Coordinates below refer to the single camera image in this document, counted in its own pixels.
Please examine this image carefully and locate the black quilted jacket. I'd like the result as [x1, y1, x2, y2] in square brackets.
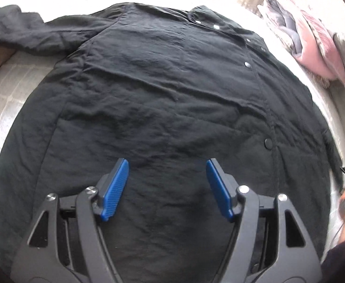
[0, 2, 345, 283]

